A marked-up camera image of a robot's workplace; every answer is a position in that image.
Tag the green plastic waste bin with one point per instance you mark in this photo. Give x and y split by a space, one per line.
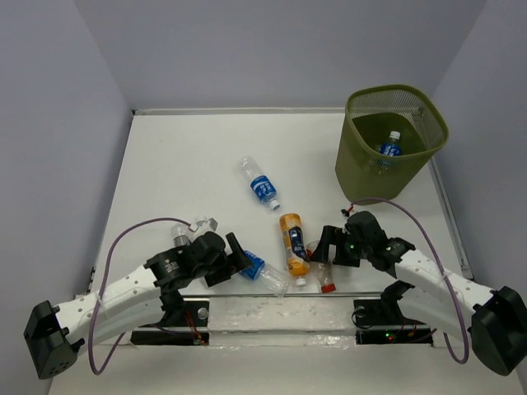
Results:
370 115

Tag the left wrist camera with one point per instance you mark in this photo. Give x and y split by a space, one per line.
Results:
201 225

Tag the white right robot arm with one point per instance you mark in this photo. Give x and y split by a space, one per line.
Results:
491 323

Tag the clear bottle black cap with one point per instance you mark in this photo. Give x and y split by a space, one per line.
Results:
181 235

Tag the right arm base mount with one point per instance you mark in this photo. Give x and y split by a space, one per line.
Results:
380 321

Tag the yellow label drink bottle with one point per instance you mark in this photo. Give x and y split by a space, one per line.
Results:
297 263

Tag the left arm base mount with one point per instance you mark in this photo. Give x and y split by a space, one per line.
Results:
189 329

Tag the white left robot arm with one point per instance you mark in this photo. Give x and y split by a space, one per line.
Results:
56 334

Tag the clear bottle red cap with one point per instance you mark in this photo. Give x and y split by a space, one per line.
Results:
322 271

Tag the blue label bottle white cap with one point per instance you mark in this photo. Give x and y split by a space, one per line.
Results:
390 148

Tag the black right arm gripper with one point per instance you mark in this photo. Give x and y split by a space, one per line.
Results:
334 236

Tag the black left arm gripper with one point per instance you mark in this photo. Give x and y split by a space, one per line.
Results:
230 263

